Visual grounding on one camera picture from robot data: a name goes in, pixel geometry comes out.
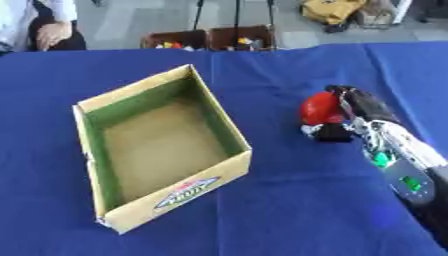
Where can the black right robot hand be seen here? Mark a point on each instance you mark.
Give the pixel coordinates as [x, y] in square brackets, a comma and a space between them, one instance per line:
[364, 103]

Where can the tan cardboard box green inside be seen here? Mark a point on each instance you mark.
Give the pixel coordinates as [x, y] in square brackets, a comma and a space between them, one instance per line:
[163, 146]

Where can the person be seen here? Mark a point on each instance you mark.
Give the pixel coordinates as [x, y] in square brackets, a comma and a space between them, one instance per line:
[35, 23]

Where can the yellow bag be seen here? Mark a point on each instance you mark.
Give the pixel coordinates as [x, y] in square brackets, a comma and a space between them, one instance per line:
[331, 10]

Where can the black tripod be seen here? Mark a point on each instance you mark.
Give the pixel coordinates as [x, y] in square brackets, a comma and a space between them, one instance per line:
[236, 15]

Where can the red round toy fruit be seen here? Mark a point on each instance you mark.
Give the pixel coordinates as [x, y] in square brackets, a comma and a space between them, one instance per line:
[321, 108]

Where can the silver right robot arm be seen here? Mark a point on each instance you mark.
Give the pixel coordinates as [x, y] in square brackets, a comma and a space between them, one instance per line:
[408, 160]

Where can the person's hand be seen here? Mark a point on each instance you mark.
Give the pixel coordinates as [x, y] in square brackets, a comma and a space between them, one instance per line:
[52, 34]

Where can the brown crate with toys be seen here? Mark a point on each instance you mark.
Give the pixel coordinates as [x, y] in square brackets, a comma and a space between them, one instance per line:
[175, 40]
[242, 37]

